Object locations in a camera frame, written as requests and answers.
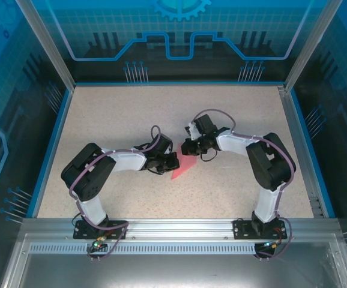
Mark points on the steel sheet panel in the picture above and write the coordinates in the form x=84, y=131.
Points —
x=176, y=273

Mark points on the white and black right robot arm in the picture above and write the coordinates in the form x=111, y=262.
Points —
x=233, y=145

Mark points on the pink paper sheet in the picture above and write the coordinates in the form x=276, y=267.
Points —
x=185, y=165

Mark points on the aluminium side rail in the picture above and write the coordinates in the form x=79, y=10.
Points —
x=296, y=135

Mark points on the blue table edge strip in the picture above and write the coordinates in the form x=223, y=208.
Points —
x=311, y=150
x=53, y=150

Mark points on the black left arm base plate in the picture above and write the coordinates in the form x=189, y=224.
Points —
x=79, y=231

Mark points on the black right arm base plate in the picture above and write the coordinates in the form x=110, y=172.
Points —
x=240, y=229

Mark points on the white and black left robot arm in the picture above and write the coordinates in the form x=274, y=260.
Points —
x=125, y=162

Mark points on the aluminium frame post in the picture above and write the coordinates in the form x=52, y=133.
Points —
x=47, y=45
x=311, y=45

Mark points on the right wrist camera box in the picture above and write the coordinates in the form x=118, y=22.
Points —
x=194, y=132

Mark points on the aluminium mounting rail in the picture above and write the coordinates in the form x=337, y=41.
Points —
x=179, y=229

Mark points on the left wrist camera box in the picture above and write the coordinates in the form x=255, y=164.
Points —
x=170, y=149

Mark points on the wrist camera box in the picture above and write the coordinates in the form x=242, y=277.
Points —
x=170, y=149
x=194, y=132

